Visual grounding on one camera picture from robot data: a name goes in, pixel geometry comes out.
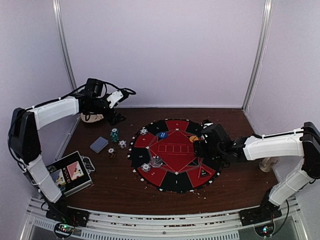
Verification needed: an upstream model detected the blue small blind button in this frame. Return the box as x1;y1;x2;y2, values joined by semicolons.
158;132;168;139

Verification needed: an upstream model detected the blue white poker chip stack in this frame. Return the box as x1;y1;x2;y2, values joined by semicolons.
118;140;127;149

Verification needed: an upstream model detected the black triangle all-in marker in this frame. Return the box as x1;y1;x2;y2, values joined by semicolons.
198;167;212;178

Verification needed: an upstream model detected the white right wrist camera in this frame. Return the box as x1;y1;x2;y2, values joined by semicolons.
201;119;214;129

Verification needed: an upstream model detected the green poker chip stack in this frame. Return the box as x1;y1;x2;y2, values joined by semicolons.
110;128;120;143

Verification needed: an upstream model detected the cream ceramic mug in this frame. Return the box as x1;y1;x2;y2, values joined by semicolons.
259;157;279;173

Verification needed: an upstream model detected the blue playing card deck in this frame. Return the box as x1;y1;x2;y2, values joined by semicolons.
90;136;109;154

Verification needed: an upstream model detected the aluminium frame post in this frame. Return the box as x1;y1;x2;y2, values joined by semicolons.
52;0;77;90
241;0;274;112

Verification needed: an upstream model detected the right aluminium frame post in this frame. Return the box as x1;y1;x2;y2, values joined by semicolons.
241;0;274;112

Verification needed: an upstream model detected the aluminium poker case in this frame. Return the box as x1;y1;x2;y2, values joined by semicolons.
21;150;97;197

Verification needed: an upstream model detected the round red black poker mat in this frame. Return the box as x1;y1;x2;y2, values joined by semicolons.
127;119;223;193

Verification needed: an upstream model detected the orange big blind button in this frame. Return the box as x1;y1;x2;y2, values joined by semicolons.
189;135;199;143

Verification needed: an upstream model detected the front aluminium rail base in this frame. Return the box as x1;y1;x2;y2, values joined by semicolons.
17;198;311;240

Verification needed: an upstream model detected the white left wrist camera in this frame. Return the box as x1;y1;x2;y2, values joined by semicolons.
106;90;125;109

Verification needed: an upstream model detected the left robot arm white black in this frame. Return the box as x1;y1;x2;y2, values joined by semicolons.
7;78;136;225

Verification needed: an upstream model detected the round wooden plate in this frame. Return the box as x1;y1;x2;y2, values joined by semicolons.
80;113;104;124

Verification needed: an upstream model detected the left aluminium frame post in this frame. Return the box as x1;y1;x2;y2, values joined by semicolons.
52;0;77;90

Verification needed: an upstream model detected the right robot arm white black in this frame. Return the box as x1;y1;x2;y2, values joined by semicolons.
193;120;320;226

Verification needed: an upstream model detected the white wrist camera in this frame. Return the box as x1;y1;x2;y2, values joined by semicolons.
201;119;214;129
106;90;125;109

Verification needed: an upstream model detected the clear acrylic dealer button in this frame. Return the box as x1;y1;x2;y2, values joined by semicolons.
149;155;163;168

